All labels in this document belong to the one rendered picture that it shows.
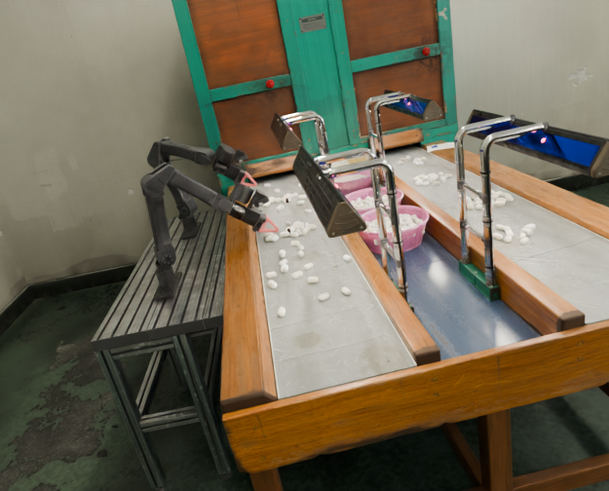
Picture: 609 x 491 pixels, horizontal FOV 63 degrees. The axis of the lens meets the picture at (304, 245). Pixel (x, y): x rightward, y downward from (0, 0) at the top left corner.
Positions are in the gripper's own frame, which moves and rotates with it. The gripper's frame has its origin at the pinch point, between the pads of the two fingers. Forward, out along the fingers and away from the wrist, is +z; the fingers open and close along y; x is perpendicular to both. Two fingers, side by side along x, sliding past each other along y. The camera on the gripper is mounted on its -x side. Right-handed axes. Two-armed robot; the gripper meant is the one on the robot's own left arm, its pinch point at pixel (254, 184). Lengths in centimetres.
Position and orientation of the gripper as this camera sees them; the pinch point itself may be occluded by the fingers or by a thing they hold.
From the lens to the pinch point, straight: 225.9
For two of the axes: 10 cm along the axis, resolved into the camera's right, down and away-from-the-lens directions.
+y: -1.4, -3.6, 9.2
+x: -4.8, 8.4, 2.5
